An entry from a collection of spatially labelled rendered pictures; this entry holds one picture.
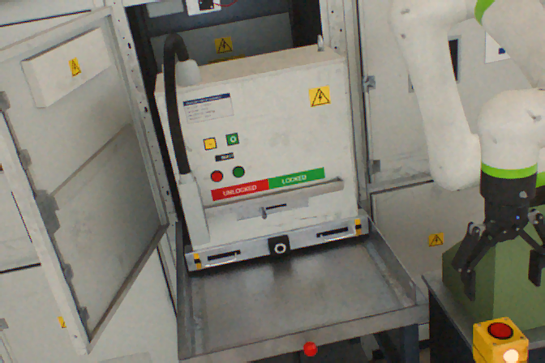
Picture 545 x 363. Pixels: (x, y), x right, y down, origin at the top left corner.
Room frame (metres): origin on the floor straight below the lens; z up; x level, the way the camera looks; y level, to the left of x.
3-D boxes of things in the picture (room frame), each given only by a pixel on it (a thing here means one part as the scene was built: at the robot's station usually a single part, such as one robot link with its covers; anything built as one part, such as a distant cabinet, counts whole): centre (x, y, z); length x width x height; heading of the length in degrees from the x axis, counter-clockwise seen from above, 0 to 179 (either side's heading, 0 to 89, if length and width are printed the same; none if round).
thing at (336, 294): (1.35, -0.01, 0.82); 0.68 x 0.62 x 0.06; 5
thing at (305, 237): (1.36, -0.01, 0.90); 0.54 x 0.05 x 0.06; 94
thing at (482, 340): (0.85, -0.44, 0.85); 0.08 x 0.08 x 0.10; 5
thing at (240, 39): (2.30, 0.07, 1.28); 0.58 x 0.02 x 0.19; 95
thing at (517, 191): (0.86, -0.44, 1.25); 0.12 x 0.09 x 0.06; 5
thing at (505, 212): (0.85, -0.44, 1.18); 0.08 x 0.07 x 0.09; 95
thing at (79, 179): (1.37, 0.45, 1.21); 0.63 x 0.07 x 0.74; 166
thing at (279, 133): (1.34, -0.01, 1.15); 0.48 x 0.01 x 0.48; 94
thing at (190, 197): (1.26, 0.19, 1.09); 0.08 x 0.05 x 0.17; 4
